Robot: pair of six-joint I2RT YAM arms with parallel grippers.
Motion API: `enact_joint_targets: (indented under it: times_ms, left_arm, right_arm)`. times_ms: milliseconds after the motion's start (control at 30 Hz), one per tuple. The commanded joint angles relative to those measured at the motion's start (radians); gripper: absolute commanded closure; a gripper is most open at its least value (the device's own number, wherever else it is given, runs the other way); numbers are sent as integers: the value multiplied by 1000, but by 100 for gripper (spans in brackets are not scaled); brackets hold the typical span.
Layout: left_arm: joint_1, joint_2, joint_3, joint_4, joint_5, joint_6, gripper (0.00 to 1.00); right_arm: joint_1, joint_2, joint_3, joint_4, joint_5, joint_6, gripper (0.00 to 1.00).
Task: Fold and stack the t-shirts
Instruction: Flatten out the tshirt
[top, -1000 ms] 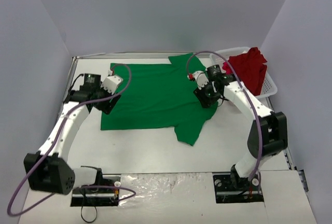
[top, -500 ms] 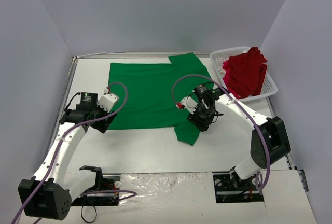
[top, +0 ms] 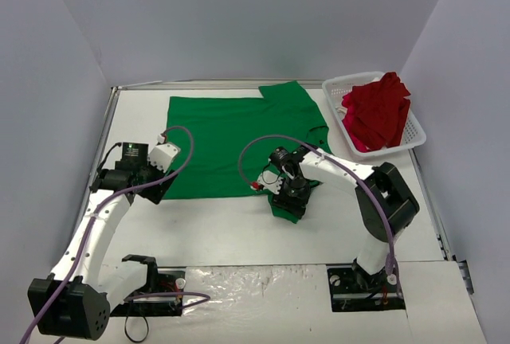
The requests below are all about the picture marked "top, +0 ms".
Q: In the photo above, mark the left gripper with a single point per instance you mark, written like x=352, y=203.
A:
x=158, y=186

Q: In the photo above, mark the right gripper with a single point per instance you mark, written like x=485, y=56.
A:
x=290, y=204

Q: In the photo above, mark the green t shirt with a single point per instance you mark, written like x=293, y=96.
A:
x=229, y=140

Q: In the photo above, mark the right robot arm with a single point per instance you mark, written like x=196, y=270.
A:
x=386, y=204

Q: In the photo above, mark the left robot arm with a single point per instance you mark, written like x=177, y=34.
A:
x=72, y=302

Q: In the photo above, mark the white plastic basket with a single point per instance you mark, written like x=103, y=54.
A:
x=335, y=89

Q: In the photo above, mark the red t shirt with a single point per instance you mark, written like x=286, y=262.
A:
x=382, y=106

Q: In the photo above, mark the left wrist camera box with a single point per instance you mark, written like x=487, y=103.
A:
x=162, y=156

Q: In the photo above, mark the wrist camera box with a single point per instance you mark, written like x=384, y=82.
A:
x=162, y=156
x=268, y=181

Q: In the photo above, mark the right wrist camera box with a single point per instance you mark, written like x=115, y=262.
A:
x=268, y=181

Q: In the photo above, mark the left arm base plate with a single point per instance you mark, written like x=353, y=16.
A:
x=168, y=280

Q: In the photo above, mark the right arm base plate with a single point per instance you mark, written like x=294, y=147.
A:
x=353, y=291

